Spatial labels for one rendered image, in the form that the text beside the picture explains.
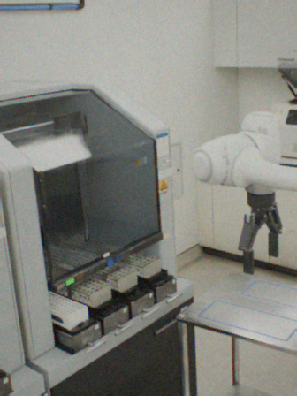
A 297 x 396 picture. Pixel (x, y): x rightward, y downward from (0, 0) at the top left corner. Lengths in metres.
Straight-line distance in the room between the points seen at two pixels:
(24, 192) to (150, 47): 2.28
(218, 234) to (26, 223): 2.78
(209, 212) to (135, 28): 1.57
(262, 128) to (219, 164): 0.19
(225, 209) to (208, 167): 3.10
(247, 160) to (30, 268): 0.94
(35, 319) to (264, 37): 2.93
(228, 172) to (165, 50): 2.83
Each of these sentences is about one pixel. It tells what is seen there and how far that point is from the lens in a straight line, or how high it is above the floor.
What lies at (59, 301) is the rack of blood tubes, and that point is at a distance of 2.18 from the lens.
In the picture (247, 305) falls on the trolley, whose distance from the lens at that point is 2.16.
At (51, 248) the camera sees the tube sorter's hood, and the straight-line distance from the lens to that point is 1.97.
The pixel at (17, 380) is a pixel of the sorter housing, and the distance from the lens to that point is 2.01.
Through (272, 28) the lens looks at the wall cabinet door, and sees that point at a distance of 4.28.
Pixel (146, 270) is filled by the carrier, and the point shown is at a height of 0.86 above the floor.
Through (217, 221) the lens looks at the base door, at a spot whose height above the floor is 0.33.
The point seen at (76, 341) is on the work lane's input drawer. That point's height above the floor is 0.78.
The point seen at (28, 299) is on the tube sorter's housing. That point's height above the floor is 0.97.
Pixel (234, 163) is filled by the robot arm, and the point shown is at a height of 1.53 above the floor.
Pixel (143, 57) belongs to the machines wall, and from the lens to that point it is 3.90.
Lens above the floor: 1.84
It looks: 17 degrees down
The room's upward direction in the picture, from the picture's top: 4 degrees counter-clockwise
